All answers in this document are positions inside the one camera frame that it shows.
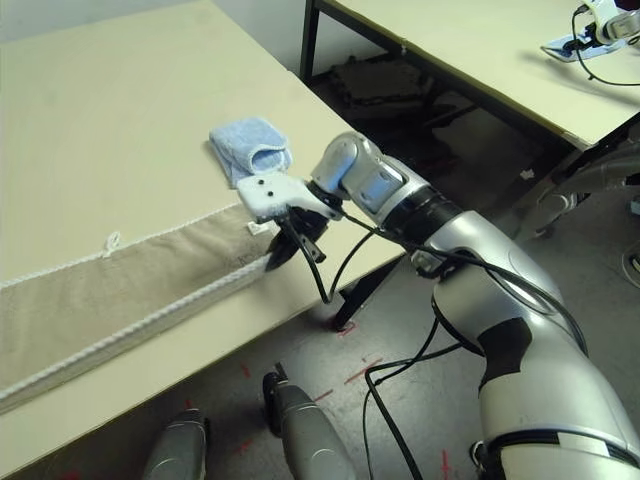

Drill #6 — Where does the beige towel with white trim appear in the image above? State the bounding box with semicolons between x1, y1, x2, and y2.
0;199;281;416

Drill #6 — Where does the beige table with black frame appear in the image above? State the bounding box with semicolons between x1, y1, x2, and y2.
299;0;640;241

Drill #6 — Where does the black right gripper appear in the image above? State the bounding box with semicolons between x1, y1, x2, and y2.
266;206;330;272

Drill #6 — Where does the blue folded towel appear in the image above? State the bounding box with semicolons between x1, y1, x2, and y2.
207;115;294;190

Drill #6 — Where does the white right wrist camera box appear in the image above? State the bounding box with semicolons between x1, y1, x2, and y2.
235;172;344;224

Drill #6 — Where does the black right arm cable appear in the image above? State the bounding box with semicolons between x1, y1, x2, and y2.
294;209;591;480

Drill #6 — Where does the light blue cloth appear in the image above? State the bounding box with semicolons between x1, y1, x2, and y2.
540;37;629;64

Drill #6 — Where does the silver robot left leg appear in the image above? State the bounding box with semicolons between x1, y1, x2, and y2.
142;407;211;480

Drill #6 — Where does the black table leg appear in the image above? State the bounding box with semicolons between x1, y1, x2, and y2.
334;257;406;331

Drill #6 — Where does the dark brown floor mat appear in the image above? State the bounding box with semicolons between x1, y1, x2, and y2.
324;57;436;116

